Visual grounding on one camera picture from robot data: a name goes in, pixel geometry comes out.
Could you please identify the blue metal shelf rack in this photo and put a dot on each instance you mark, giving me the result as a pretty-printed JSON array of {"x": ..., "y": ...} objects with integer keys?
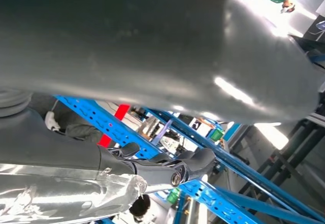
[{"x": 108, "y": 125}]

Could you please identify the red barrier belt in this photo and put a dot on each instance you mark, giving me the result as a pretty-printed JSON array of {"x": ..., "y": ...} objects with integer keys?
[{"x": 119, "y": 113}]

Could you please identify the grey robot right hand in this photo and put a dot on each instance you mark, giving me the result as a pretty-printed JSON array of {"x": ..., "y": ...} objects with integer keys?
[{"x": 127, "y": 47}]

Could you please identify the long ceiling light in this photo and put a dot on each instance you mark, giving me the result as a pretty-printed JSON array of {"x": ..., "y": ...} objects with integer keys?
[{"x": 273, "y": 135}]

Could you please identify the green storage bin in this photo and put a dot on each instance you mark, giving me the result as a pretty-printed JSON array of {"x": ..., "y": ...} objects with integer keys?
[
  {"x": 217, "y": 135},
  {"x": 173, "y": 196}
]

